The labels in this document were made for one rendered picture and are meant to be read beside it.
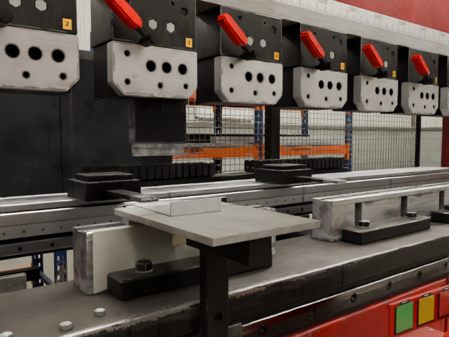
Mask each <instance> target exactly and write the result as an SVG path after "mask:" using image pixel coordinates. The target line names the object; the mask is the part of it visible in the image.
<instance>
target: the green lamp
mask: <svg viewBox="0 0 449 337"><path fill-rule="evenodd" d="M413 306H414V303H413V302H410V303H408V304H404V305H402V306H398V307H396V334H397V333H399V332H403V331H404V330H407V329H410V328H412V327H413Z"/></svg>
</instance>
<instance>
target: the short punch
mask: <svg viewBox="0 0 449 337"><path fill-rule="evenodd" d="M128 126H129V143H130V144H131V145H132V156H170V155H184V144H186V100H163V99H151V98H128Z"/></svg>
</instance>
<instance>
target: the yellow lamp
mask: <svg viewBox="0 0 449 337"><path fill-rule="evenodd" d="M433 319H434V295H433V296H428V297H426V298H422V299H420V300H419V311H418V325H420V324H423V323H426V322H429V321H431V320H433Z"/></svg>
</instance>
